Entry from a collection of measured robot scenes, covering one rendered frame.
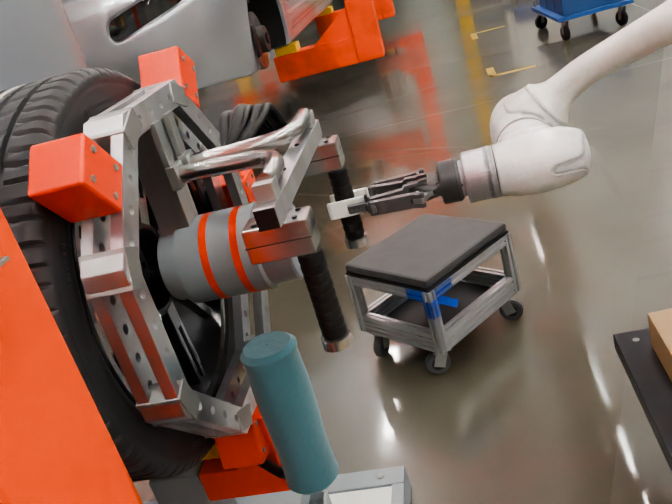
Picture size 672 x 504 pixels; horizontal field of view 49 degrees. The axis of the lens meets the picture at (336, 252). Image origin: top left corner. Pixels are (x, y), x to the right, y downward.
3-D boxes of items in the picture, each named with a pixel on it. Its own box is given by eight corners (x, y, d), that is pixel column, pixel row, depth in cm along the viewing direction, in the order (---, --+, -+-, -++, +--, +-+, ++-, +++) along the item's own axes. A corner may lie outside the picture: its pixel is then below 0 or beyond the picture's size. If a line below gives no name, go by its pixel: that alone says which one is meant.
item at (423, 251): (445, 295, 265) (425, 209, 252) (531, 313, 238) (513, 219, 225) (365, 357, 241) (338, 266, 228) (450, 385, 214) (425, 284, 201)
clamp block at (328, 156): (297, 171, 131) (288, 143, 129) (345, 160, 129) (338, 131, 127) (292, 180, 126) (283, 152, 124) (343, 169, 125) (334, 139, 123)
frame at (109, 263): (259, 321, 154) (169, 68, 133) (289, 315, 153) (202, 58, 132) (183, 512, 105) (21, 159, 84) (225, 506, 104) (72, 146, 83)
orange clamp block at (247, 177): (217, 221, 145) (228, 205, 153) (254, 213, 144) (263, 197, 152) (205, 189, 142) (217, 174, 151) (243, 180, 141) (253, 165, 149)
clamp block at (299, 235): (258, 250, 100) (247, 215, 98) (321, 237, 98) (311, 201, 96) (251, 267, 96) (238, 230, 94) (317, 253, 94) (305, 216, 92)
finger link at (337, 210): (369, 210, 128) (369, 212, 127) (331, 219, 130) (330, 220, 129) (365, 194, 127) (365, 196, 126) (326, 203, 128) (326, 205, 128)
